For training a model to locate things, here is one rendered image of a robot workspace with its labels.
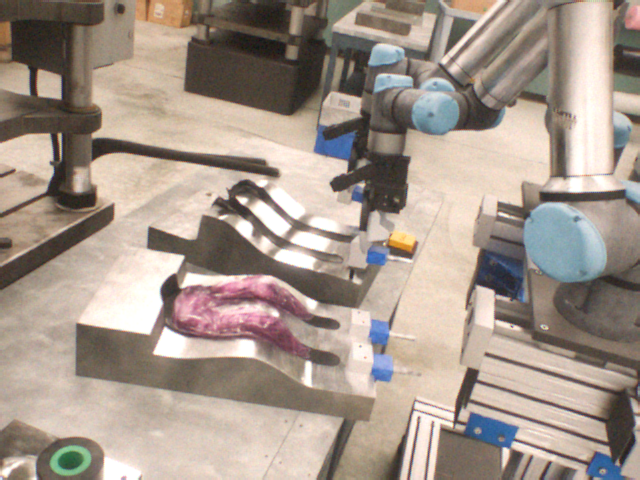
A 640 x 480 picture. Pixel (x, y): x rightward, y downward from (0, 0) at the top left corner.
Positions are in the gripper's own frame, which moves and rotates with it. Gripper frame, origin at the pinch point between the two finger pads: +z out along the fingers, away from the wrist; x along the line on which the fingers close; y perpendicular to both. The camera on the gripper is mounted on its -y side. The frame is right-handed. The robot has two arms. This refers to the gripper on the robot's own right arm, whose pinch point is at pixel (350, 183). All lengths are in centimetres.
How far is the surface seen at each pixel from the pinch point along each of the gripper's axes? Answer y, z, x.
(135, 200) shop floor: -138, 95, 123
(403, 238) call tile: 16.4, 11.3, 2.0
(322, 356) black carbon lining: 14, 10, -58
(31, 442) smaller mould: -14, 8, -98
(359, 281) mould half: 13.7, 6.0, -35.1
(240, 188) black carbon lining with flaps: -21.1, 0.4, -20.9
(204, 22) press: -210, 37, 323
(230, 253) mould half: -15.3, 8.9, -36.1
